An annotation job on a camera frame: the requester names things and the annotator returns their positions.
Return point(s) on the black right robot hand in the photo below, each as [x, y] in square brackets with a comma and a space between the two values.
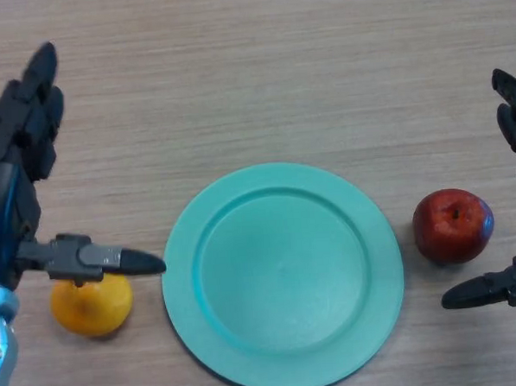
[479, 291]

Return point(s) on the green round plate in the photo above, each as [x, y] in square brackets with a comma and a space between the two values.
[284, 278]

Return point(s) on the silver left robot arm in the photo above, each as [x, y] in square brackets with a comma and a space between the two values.
[0, 345]

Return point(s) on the red apple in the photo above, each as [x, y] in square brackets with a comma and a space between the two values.
[452, 228]

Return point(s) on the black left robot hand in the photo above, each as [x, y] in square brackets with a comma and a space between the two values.
[7, 206]

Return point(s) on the yellow pear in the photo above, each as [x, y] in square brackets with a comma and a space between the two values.
[91, 310]

